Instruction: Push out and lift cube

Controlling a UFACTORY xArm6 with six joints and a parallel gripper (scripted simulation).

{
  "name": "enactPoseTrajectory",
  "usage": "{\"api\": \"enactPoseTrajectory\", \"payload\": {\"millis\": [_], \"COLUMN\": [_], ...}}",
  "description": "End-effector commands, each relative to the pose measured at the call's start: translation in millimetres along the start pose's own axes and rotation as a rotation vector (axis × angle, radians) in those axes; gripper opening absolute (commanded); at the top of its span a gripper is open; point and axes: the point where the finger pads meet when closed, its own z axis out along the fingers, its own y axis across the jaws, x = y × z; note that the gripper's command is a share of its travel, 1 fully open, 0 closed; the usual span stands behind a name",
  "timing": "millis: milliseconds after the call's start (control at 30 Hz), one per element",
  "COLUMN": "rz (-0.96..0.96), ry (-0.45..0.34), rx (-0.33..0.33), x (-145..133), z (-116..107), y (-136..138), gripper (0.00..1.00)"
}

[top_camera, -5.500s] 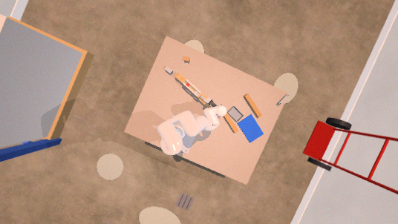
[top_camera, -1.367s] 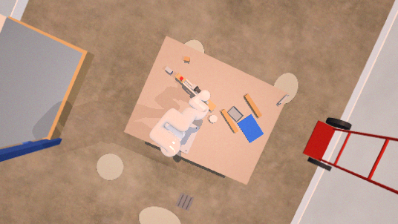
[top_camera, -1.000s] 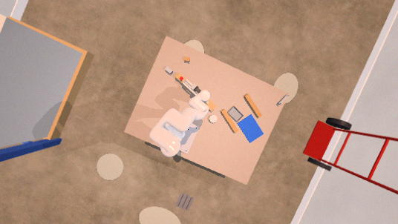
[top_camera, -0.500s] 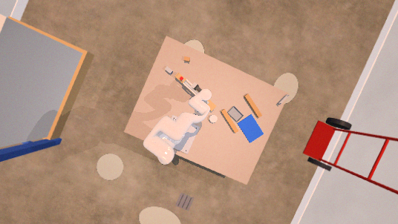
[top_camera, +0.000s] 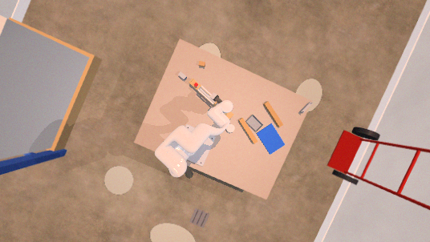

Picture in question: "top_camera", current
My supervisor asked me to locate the orange flat bar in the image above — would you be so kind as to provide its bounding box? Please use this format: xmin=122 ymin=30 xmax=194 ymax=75
xmin=263 ymin=101 xmax=283 ymax=127
xmin=238 ymin=118 xmax=258 ymax=143

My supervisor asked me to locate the blue flat rectangular slab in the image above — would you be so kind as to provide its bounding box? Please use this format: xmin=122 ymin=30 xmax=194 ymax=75
xmin=257 ymin=123 xmax=285 ymax=154

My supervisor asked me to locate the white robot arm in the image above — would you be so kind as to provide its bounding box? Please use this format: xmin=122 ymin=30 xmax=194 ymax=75
xmin=155 ymin=92 xmax=233 ymax=177

